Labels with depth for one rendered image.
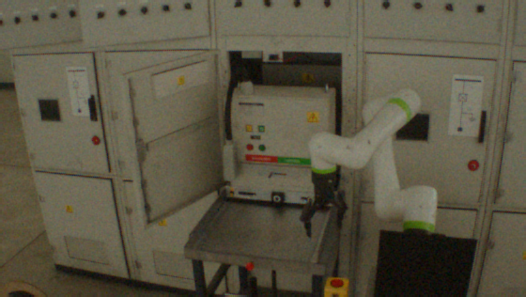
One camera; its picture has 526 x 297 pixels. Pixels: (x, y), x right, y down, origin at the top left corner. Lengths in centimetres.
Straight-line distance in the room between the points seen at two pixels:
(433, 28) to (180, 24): 121
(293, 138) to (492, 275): 135
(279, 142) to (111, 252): 152
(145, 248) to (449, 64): 209
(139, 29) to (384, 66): 119
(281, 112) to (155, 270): 146
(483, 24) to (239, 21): 115
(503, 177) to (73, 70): 240
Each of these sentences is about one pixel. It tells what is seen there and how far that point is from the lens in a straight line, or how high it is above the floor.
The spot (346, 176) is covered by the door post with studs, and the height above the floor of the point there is 93.
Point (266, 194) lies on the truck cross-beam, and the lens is 248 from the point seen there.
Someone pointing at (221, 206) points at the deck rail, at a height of 85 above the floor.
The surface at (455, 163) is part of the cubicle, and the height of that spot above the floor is 106.
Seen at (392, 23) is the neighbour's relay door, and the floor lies 172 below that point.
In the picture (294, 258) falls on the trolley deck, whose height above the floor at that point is 85.
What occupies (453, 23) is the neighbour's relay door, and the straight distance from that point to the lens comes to 235.
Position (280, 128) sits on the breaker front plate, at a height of 124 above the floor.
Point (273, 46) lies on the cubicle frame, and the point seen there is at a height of 159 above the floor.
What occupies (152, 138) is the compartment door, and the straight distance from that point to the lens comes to 232.
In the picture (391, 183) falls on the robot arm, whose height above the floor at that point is 112.
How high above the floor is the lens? 201
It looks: 22 degrees down
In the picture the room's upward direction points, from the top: 2 degrees counter-clockwise
